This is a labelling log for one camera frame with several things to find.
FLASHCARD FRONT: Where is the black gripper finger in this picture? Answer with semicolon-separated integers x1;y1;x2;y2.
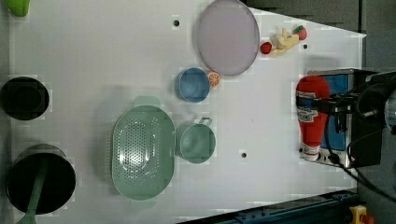
296;96;327;113

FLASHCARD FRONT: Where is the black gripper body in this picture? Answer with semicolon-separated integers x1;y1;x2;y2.
324;93;359;133

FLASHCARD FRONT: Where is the red ketchup bottle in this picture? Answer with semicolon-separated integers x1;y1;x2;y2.
296;76;330;161

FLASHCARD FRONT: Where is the green oval strainer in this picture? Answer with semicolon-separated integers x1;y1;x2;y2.
111;96;176;201

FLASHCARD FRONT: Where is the black toaster oven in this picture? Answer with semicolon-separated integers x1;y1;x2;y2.
295;69;385;169

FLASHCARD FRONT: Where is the peeled banana toy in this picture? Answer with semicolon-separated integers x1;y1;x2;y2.
270;28;300;54

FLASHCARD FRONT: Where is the large pink strawberry toy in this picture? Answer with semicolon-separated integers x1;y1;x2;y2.
292;25;307;40

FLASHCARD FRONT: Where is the small red strawberry toy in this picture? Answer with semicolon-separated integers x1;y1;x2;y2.
261;42;272;54

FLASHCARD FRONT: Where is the orange slice toy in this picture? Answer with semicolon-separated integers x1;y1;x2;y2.
207;72;220;88

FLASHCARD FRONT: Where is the grey round plate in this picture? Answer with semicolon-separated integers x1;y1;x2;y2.
196;0;260;76

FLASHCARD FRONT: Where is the blue bowl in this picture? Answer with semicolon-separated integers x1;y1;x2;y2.
174;67;210;103

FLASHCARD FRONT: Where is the green metal cup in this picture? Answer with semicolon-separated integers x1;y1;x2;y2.
175;117;216;164

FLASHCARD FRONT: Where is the black utensil holder cylinder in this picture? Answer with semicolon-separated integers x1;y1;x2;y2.
7;144;77;215

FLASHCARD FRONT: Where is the green spatula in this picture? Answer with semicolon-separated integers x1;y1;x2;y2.
16;160;48;224

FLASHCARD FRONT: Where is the green object at edge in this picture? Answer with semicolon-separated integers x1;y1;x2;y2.
5;0;30;17

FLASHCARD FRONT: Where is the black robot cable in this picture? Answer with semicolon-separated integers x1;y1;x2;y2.
323;83;396;203

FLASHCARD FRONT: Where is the blue metal frame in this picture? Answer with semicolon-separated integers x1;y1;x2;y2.
178;190;361;224

